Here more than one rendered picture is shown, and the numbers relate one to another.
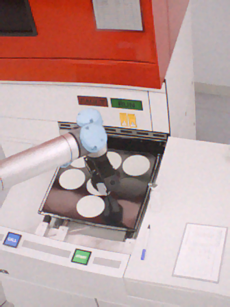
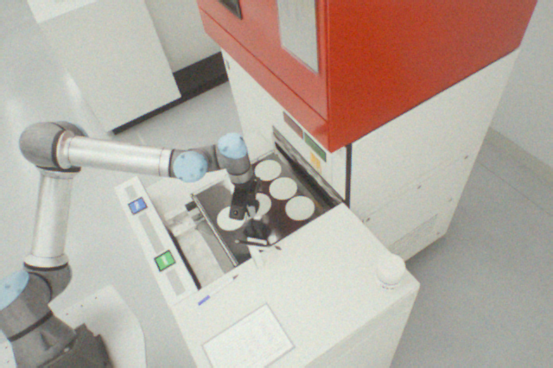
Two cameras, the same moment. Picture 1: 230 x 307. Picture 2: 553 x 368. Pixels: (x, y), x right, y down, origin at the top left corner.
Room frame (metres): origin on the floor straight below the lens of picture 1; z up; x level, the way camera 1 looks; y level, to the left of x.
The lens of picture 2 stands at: (0.52, -0.56, 2.05)
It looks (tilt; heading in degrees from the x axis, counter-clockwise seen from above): 51 degrees down; 43
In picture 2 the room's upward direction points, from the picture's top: 11 degrees counter-clockwise
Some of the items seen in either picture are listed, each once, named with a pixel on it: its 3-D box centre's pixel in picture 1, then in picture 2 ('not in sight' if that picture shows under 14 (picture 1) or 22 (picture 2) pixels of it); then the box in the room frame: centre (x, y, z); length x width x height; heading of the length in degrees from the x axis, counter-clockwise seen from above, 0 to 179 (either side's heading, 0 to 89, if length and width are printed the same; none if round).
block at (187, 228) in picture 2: (61, 237); (184, 229); (0.87, 0.24, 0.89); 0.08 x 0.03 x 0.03; 156
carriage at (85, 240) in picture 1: (83, 246); (195, 250); (0.84, 0.17, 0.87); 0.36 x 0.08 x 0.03; 66
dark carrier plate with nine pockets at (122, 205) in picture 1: (99, 183); (257, 203); (1.09, 0.08, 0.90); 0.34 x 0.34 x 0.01; 66
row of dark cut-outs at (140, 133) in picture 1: (110, 129); (304, 161); (1.29, 0.00, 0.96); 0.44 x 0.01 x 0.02; 66
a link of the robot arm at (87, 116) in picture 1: (90, 127); (233, 154); (1.04, 0.06, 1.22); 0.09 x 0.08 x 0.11; 133
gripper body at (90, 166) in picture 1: (97, 161); (245, 185); (1.05, 0.06, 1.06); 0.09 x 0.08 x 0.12; 18
